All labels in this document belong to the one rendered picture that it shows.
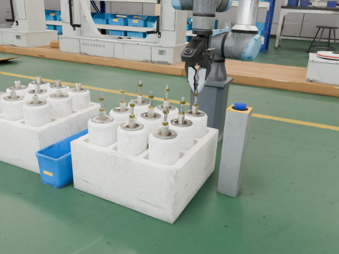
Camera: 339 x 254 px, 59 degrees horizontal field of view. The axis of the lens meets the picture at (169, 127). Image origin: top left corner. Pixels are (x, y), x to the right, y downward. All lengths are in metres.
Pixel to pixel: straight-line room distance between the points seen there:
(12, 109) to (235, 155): 0.85
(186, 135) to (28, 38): 3.48
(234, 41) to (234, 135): 0.52
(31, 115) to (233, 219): 0.80
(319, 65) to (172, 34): 1.38
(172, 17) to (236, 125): 2.26
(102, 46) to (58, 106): 2.26
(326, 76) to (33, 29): 3.37
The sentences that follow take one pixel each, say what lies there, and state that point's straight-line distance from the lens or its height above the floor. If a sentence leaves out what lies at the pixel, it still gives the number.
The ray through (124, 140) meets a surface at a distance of 0.94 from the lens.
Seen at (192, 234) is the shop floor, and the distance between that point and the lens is 0.93.
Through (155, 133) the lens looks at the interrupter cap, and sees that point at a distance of 0.91.
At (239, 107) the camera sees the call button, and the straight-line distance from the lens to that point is 0.99.
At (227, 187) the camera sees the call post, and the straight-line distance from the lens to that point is 1.10.
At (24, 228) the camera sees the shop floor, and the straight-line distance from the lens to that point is 1.01.
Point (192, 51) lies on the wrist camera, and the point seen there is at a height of 0.48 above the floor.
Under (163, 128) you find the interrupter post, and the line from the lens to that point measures 0.90.
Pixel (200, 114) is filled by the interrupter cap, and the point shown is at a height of 0.25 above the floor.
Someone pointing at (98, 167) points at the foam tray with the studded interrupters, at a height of 0.12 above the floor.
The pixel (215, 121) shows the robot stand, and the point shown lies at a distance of 1.48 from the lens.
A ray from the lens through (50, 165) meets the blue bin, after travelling 1.12.
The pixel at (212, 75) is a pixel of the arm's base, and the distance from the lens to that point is 1.44.
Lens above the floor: 0.60
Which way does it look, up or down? 21 degrees down
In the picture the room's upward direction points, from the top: 3 degrees clockwise
